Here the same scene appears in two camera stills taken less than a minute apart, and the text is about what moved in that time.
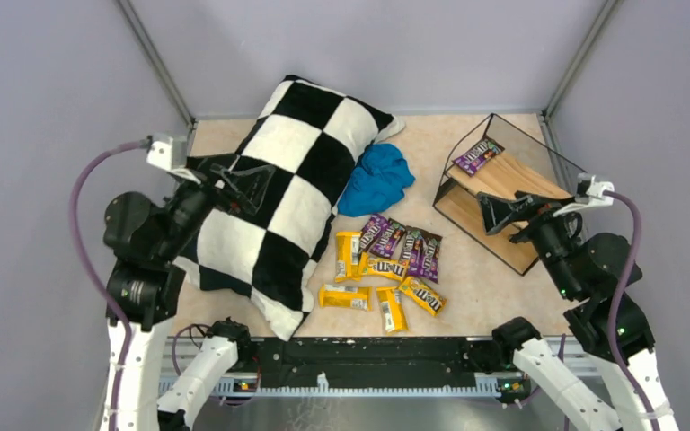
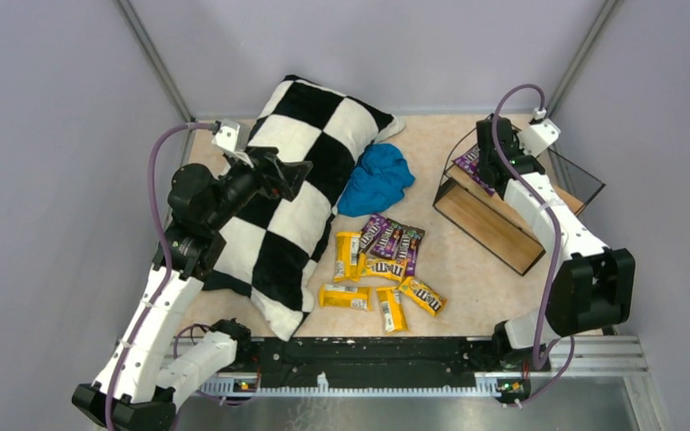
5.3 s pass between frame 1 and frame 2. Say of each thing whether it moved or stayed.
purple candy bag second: stayed
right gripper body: moved
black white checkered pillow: stayed
